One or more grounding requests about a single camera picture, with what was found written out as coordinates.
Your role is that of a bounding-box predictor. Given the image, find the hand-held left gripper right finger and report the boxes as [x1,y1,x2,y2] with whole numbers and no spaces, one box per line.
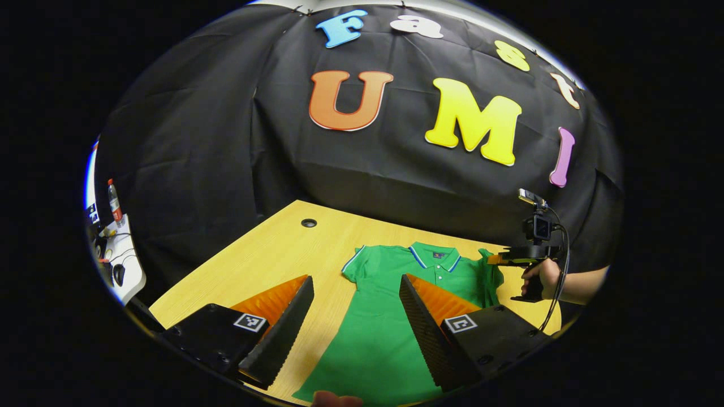
[399,274,550,393]

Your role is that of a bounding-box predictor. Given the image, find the white side table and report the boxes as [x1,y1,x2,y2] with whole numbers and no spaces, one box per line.
[84,141,147,306]

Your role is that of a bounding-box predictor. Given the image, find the green T-shirt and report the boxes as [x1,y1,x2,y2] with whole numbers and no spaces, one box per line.
[292,242,505,407]

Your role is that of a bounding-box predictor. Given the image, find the black backdrop cloth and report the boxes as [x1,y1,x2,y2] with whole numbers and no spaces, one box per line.
[93,3,624,309]

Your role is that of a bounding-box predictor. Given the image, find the clear bottle with red label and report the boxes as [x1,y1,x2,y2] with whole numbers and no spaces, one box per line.
[107,179,124,223]

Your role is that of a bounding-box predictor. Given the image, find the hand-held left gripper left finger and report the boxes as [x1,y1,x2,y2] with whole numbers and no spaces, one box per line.
[160,275,315,391]

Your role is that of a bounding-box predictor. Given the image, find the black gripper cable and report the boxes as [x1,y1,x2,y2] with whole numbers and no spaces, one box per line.
[537,205,571,334]

